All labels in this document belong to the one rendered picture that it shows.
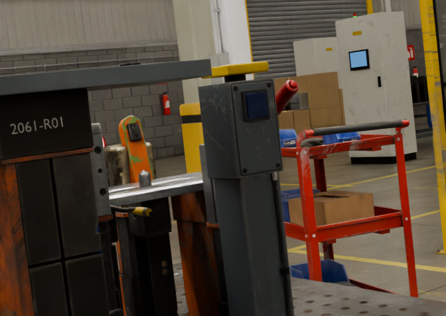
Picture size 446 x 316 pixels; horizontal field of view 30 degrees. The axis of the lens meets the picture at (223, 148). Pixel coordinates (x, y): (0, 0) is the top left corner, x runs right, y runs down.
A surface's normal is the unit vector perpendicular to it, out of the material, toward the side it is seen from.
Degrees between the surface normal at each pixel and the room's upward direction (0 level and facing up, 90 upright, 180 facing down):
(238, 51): 90
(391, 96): 90
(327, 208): 90
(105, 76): 90
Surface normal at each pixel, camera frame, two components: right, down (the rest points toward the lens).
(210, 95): -0.82, 0.13
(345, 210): 0.49, 0.00
